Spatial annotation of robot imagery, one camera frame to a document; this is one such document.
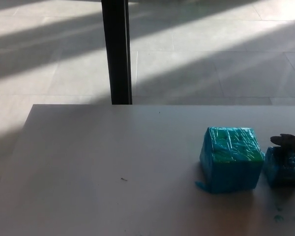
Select small blue cube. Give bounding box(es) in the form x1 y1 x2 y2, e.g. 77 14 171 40
263 146 295 188

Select black vertical window frame post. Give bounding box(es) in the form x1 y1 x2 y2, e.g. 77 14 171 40
101 0 133 105

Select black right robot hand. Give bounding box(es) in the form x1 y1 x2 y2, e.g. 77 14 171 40
270 133 295 193

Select large blue wrapped cube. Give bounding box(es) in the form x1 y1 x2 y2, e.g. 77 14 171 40
195 126 266 194

